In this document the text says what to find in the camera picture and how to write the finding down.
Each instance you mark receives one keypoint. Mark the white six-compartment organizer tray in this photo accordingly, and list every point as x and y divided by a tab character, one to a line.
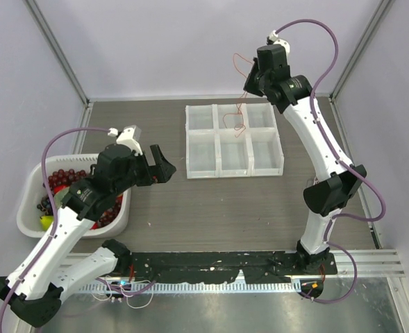
232	141

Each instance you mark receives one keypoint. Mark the yellow pear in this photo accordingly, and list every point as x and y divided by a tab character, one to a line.
46	222

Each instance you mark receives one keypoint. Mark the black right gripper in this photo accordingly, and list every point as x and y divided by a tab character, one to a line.
248	85

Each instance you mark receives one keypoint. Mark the red apple fruit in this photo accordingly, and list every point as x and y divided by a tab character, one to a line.
60	188

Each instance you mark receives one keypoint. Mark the dark grape bunch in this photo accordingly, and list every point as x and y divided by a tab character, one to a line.
45	205

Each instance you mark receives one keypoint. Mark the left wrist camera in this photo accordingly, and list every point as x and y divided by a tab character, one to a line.
129	136

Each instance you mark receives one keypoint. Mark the white plastic fruit basket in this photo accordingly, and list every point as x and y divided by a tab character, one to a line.
28	216

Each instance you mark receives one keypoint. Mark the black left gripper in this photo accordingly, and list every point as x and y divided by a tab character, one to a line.
163	170

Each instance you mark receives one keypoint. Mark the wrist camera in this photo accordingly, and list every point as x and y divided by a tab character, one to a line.
129	136
274	38

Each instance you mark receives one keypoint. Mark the white slotted cable duct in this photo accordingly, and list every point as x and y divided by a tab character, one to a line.
238	286

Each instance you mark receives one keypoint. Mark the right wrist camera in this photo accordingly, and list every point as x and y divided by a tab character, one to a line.
274	38

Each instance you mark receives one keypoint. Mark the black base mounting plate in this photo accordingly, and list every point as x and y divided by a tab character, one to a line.
258	267

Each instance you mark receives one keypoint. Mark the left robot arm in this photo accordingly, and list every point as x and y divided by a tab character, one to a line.
35	291

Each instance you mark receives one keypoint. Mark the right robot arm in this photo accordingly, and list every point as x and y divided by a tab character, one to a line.
338	179

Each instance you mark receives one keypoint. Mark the red grape bunch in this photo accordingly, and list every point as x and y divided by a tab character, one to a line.
64	178

